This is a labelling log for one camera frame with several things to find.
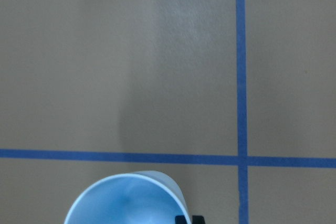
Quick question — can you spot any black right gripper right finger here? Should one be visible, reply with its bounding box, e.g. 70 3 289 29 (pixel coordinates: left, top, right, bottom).
192 215 204 224

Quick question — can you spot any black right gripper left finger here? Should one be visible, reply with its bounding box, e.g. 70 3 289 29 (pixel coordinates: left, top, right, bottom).
175 215 188 224

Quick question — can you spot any light blue plastic cup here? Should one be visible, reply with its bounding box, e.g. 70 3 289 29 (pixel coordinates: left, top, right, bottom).
64 170 192 223

